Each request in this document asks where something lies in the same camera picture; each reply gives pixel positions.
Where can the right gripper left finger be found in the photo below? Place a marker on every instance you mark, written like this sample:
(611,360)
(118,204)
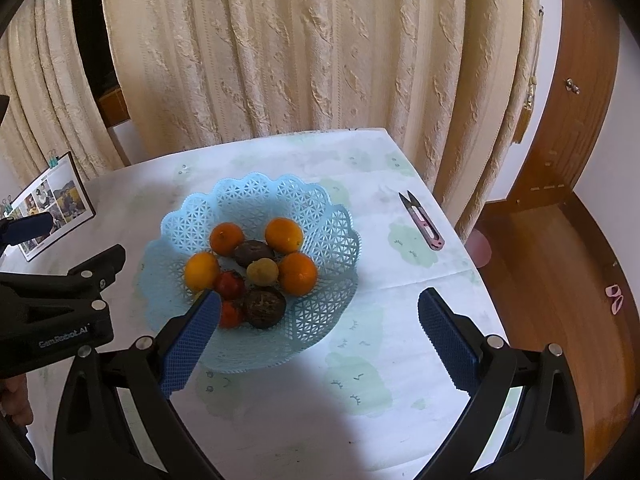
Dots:
(92,438)

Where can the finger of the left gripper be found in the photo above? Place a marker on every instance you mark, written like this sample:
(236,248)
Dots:
(17,231)
(95,267)

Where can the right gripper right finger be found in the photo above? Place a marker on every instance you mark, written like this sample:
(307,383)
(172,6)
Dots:
(545,439)

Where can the large orange fruit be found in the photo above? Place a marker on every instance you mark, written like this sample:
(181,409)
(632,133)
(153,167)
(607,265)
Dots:
(201,272)

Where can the small yellow-brown round fruit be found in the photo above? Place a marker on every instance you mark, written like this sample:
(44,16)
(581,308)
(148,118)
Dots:
(263,272)

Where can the person's left hand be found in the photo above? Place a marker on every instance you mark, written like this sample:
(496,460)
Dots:
(15,401)

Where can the teal binder clip left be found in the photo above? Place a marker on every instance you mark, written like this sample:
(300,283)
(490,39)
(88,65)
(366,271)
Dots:
(6,207)

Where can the teal binder clip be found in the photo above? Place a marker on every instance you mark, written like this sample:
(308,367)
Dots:
(6,207)
(52,159)

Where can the photo calendar board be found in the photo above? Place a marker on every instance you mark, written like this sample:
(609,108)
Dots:
(60,192)

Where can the teal binder clip top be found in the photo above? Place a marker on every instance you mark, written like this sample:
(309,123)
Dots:
(52,159)

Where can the cream curtain left panel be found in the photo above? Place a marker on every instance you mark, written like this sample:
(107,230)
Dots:
(51,108)

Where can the orange tangerine back left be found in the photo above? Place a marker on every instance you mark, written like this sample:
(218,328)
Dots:
(224,238)

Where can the orange tangerine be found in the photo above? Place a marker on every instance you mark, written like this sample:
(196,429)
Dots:
(224,238)
(284,235)
(297,274)

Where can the small red tomato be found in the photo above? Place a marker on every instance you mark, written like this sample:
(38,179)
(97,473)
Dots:
(230,285)

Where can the dark passion fruit centre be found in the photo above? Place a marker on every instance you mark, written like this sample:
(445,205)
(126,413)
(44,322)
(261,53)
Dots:
(250,251)

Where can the dark passion fruit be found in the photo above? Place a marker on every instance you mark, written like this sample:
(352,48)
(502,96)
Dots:
(264,307)
(250,251)

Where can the pink hair clip on floor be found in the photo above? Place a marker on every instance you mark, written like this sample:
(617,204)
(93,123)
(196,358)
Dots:
(615,293)

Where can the dark passion fruit front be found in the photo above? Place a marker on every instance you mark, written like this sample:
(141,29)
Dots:
(264,307)

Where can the light blue lattice fruit basket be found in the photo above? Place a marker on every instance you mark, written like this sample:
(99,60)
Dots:
(251,202)

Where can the orange tangerine back right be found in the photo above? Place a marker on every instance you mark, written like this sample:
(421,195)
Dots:
(284,235)

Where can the pink slipper on floor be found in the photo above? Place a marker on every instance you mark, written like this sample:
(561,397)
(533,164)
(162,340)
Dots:
(478,247)

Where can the pink thread snips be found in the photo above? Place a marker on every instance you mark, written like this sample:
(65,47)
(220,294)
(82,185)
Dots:
(423,221)

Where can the cream textured curtain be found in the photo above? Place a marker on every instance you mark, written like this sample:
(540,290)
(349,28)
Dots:
(447,79)

